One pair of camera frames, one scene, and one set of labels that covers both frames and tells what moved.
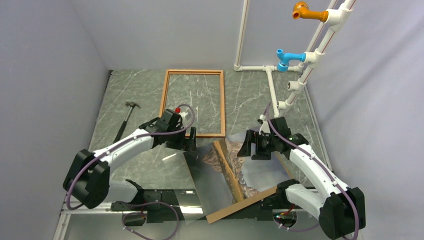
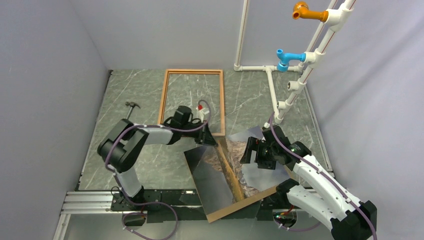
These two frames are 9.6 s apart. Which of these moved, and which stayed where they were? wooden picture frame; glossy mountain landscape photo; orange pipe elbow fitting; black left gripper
Moved: black left gripper
Stayed: orange pipe elbow fitting; glossy mountain landscape photo; wooden picture frame
